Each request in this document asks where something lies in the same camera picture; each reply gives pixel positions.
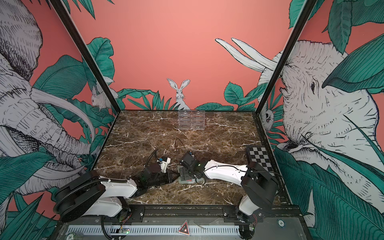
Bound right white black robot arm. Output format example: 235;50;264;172
180;152;279;222

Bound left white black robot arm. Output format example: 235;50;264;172
54;163;180;223

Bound clear plastic organizer box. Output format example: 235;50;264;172
178;110;206;130

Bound red warning triangle sticker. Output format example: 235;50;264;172
178;220;191;236

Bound black white checkerboard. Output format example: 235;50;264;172
246;146;274;176

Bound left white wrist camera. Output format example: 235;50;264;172
158;157;171;174

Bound white slotted cable duct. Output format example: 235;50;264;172
66;225;240;236

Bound black mounting rail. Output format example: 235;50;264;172
61;204;304;224

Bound left black frame post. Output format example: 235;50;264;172
50;0;121;115

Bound black frame post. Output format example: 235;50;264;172
50;0;121;115
256;0;317;116

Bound right black frame post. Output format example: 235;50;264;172
256;0;317;116

